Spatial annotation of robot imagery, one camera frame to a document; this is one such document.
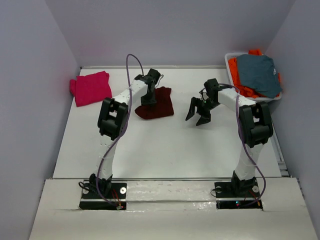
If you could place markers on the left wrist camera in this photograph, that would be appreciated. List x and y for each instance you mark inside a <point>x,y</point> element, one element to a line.
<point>153,76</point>

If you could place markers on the dark red t shirt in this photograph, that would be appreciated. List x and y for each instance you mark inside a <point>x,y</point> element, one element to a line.
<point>162,108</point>

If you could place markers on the folded pink t shirt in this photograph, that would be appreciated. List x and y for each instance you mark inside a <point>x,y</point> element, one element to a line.
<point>91,88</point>

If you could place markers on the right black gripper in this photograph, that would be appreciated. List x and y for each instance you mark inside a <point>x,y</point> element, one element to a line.
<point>205,117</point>

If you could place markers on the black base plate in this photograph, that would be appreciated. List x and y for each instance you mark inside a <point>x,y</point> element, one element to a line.
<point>114,200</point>
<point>227,199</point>

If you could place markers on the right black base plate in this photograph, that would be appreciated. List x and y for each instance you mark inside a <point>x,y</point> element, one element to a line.
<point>227,199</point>

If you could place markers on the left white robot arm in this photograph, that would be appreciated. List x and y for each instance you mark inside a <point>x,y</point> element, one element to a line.
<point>112,124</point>

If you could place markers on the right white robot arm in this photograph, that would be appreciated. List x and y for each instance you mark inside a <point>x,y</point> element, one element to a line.
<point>255,128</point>

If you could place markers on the orange t shirt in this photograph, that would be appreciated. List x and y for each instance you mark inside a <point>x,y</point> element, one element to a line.
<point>245,91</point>

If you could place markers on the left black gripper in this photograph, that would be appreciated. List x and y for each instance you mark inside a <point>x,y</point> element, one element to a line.
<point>149,101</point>

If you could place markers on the aluminium rail right side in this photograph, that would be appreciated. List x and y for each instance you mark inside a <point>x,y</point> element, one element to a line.
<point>279,156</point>

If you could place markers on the white laundry basket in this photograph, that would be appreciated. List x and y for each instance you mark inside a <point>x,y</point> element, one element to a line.
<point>258,99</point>

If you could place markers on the teal blue t shirt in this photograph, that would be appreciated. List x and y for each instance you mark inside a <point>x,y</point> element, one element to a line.
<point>258,72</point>

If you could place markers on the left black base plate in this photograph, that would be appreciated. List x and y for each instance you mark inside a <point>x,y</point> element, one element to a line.
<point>114,200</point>

